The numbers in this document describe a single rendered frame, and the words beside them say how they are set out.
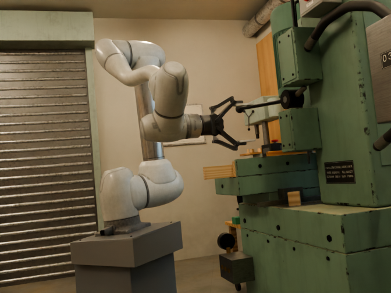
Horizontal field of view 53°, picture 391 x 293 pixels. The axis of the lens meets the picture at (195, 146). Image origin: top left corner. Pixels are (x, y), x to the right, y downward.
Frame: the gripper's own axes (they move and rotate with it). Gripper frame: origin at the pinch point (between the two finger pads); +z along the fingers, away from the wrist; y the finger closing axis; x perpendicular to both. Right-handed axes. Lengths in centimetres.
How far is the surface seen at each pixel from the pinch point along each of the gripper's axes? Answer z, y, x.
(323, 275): -8, -42, -51
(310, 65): -0.4, 12.1, -41.3
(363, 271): -4, -39, -60
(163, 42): 44, 114, 294
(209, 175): -24.2, -16.9, -18.1
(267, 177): -5.9, -19.0, -21.7
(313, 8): -2, 26, -47
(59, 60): -69, 94, 294
